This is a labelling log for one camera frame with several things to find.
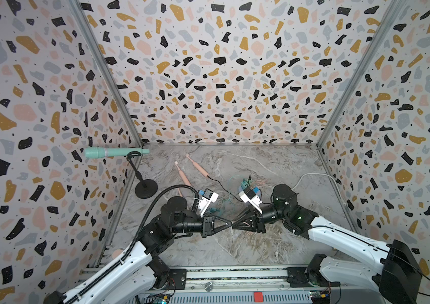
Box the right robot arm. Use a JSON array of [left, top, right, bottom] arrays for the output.
[[232, 184, 425, 303]]

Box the white power strip cable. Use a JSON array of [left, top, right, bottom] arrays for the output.
[[290, 172, 347, 208]]

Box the pink toothbrush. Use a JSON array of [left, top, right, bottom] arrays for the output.
[[174, 161, 191, 186], [185, 154, 209, 178]]

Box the metal base rail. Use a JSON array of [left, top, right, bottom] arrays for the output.
[[81, 263, 396, 304]]

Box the mint green microphone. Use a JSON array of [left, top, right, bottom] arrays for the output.
[[84, 147, 150, 159]]

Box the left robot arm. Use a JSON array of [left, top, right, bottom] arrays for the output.
[[44, 186, 232, 303]]

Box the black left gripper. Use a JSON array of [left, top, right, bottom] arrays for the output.
[[173, 212, 234, 240]]

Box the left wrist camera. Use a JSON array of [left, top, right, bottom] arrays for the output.
[[197, 188, 219, 217]]

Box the black charging cable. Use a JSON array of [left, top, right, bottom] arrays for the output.
[[206, 174, 254, 202]]

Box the red button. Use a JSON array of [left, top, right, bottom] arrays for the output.
[[253, 292, 264, 303]]

